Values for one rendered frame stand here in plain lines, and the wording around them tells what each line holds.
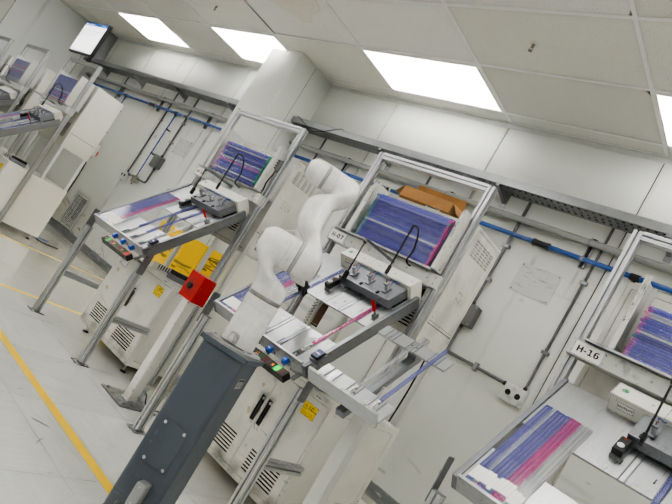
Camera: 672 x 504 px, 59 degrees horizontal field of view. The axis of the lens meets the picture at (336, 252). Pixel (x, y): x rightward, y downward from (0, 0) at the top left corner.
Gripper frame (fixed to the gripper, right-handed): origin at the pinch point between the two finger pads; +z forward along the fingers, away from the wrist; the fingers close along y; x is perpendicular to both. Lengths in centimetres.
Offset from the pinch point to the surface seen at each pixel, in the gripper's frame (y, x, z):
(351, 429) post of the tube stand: -59, 30, 22
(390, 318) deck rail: -32.0, -22.3, 16.3
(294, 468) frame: -36, 48, 49
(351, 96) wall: 249, -264, 49
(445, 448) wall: -15, -69, 178
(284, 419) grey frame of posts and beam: -35, 45, 20
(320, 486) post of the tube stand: -59, 51, 35
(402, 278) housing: -22.1, -42.6, 10.8
